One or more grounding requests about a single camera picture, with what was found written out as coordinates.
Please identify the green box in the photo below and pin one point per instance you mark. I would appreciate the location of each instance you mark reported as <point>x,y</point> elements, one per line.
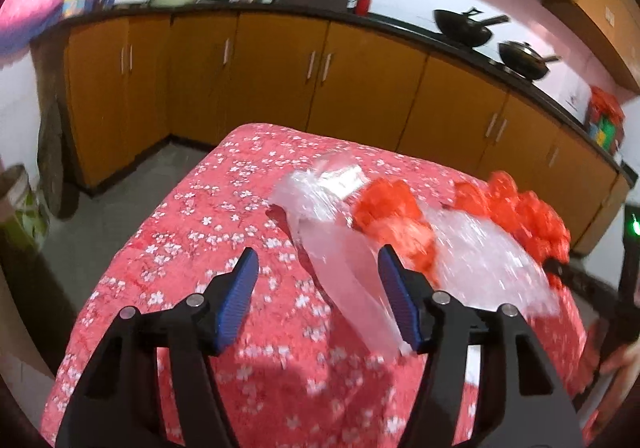
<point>605,134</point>

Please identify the black wok with lid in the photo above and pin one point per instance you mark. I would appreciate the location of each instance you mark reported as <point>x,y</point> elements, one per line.
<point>522,59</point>

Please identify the round wooden chopping block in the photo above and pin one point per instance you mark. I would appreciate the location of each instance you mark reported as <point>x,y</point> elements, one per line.
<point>52,163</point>

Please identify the translucent white plastic bag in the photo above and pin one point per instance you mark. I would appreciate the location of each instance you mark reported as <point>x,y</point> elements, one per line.
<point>345,268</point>

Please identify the orange-red plastic bag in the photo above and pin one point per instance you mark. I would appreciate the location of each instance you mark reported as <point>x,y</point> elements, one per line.
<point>395,218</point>
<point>530,218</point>

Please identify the black open wok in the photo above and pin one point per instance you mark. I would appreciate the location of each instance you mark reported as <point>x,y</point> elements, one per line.
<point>460,30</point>

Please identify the red bottle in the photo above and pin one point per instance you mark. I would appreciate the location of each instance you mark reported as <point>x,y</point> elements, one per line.
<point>362,3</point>

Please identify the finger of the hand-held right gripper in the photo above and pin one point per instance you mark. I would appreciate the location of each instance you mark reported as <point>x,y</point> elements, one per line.
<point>580,278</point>

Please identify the wooden wall cabinet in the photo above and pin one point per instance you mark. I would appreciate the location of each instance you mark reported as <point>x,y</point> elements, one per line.
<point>600,18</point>

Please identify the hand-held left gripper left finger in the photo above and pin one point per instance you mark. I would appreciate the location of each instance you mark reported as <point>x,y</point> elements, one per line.
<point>237,293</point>

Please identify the white and green bucket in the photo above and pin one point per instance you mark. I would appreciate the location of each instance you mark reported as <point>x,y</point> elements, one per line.
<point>25,218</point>

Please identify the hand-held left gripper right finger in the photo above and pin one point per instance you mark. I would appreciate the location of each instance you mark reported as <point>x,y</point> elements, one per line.
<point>400,298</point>

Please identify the red floral tablecloth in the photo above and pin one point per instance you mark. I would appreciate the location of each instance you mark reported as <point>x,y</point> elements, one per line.
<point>200,228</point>

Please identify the clear bubble wrap bag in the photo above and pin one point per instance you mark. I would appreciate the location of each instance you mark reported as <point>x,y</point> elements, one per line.
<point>490,263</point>

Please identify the red bag over condiments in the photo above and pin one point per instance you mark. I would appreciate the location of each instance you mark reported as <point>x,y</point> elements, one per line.
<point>606,105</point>

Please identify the wooden base cabinets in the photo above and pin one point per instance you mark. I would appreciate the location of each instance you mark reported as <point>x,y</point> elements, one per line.
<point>280,73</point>

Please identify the black kitchen countertop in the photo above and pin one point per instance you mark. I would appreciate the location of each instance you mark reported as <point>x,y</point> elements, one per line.
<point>400,25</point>

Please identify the person's right hand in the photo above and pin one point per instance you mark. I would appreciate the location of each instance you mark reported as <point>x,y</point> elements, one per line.
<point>622,360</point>

